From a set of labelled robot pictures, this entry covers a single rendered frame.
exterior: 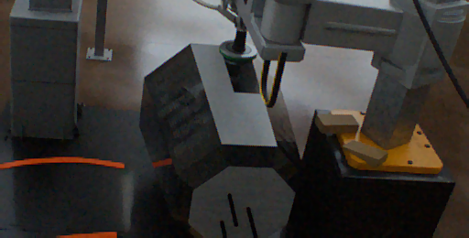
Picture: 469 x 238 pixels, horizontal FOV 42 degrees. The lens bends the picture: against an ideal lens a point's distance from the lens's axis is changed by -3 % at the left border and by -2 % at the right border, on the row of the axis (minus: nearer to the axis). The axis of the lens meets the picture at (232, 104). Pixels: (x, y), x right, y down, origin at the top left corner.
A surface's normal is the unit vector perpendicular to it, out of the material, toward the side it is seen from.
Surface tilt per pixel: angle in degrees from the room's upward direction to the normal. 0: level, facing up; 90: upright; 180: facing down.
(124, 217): 0
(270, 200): 90
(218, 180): 90
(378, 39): 90
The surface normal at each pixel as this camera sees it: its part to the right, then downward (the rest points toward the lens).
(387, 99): -0.80, 0.19
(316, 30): 0.09, 0.52
